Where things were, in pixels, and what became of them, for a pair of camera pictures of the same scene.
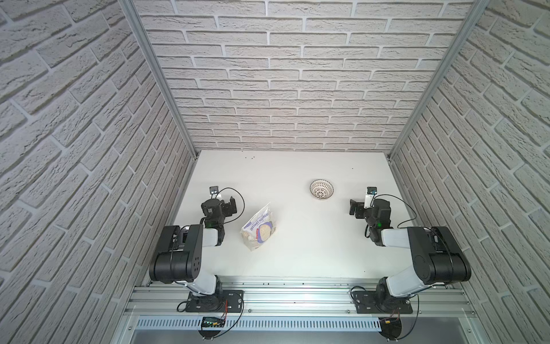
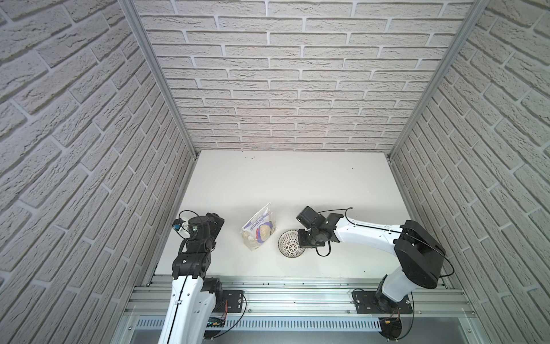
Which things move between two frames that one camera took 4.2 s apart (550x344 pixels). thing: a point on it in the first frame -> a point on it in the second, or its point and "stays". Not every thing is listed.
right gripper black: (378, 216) -> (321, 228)
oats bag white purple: (259, 228) stays
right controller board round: (390, 327) stays
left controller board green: (211, 322) stays
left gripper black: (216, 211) -> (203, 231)
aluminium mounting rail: (301, 299) stays
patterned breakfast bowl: (321, 189) -> (288, 244)
